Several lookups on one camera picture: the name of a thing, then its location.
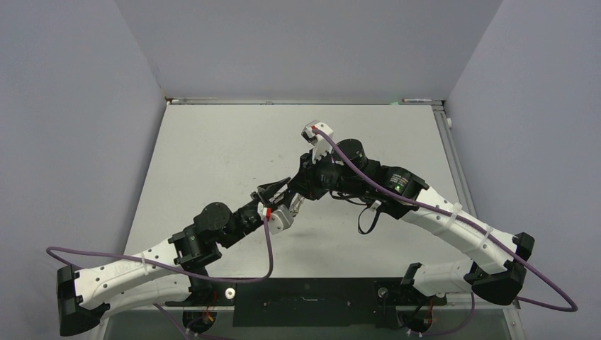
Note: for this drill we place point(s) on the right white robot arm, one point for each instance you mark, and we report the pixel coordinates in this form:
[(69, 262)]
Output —
[(490, 270)]

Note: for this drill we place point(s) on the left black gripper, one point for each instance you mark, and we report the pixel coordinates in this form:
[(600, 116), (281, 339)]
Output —
[(266, 193)]

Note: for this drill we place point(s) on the aluminium frame rail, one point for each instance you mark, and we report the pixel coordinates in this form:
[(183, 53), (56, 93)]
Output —
[(457, 174)]

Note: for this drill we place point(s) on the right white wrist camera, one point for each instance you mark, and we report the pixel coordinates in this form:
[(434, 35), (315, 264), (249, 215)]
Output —
[(321, 147)]

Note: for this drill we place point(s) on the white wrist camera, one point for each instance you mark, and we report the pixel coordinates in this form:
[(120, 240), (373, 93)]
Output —
[(321, 147), (278, 219)]

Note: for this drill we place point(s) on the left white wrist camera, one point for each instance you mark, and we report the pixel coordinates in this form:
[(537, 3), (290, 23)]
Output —
[(278, 219)]

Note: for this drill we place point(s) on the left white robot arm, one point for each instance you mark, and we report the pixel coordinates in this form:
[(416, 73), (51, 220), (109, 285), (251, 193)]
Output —
[(173, 270)]

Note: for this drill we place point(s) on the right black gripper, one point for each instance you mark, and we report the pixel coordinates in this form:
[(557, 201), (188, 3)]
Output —
[(305, 180)]

